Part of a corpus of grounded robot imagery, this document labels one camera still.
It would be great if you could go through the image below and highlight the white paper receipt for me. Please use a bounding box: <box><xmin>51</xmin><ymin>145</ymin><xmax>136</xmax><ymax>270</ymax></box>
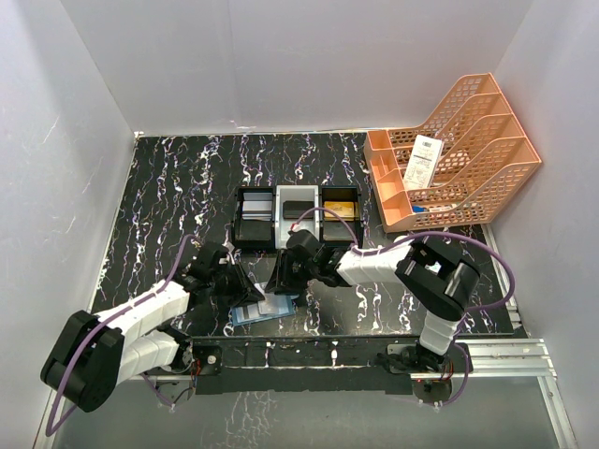
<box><xmin>403</xmin><ymin>135</ymin><xmax>444</xmax><ymax>190</ymax></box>

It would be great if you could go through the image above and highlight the white magnetic stripe card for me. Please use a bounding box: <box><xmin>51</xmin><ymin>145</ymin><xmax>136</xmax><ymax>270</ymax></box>
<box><xmin>241</xmin><ymin>191</ymin><xmax>272</xmax><ymax>221</ymax></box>

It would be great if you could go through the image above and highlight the three-compartment black white tray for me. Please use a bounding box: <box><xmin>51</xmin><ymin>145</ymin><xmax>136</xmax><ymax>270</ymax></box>
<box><xmin>230</xmin><ymin>184</ymin><xmax>364</xmax><ymax>252</ymax></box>

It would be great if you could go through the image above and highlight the blue leather card holder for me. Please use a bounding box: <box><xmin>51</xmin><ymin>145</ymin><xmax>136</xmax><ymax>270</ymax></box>
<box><xmin>257</xmin><ymin>294</ymin><xmax>297</xmax><ymax>316</ymax></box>

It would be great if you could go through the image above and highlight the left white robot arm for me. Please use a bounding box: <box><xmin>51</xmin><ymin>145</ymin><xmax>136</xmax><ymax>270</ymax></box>
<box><xmin>40</xmin><ymin>242</ymin><xmax>264</xmax><ymax>413</ymax></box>

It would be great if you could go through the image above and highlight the gold credit card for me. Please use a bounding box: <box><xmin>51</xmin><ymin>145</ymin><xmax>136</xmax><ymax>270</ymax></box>
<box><xmin>324</xmin><ymin>201</ymin><xmax>358</xmax><ymax>222</ymax></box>

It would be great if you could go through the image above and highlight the orange mesh file organizer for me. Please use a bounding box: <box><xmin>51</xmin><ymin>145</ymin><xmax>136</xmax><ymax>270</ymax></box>
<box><xmin>364</xmin><ymin>73</ymin><xmax>542</xmax><ymax>233</ymax></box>

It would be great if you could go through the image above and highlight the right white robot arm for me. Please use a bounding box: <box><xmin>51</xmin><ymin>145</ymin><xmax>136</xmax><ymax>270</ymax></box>
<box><xmin>264</xmin><ymin>230</ymin><xmax>480</xmax><ymax>362</ymax></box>

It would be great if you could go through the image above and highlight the black credit card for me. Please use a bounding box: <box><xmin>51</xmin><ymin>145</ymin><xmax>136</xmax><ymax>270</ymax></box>
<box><xmin>282</xmin><ymin>200</ymin><xmax>314</xmax><ymax>220</ymax></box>

